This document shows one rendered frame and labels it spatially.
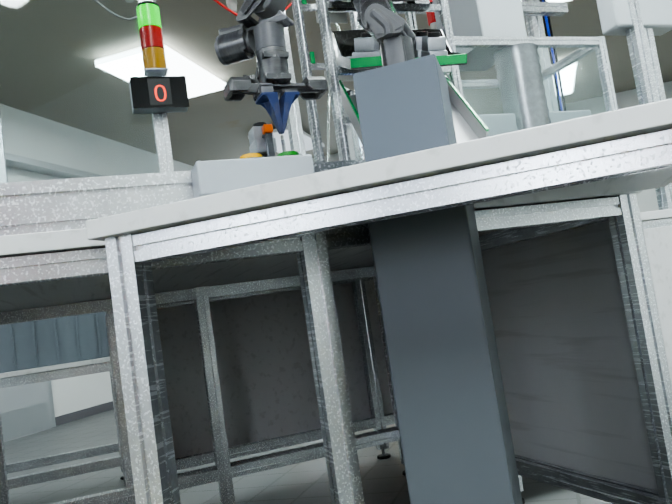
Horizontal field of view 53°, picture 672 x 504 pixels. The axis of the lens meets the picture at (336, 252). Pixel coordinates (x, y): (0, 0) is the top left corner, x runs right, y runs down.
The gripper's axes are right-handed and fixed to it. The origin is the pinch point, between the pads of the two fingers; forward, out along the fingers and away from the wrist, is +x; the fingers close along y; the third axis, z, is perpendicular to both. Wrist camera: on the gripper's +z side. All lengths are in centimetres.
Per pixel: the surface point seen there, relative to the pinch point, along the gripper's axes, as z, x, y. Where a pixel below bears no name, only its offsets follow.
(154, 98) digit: 30.3, -13.9, 18.5
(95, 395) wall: 619, 93, 37
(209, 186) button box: -4.0, 13.3, 15.2
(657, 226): 69, 23, -157
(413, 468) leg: -18, 63, -9
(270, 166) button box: -4.1, 10.4, 4.1
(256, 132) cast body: 19.1, -2.3, -0.4
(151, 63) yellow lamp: 30.8, -22.0, 18.2
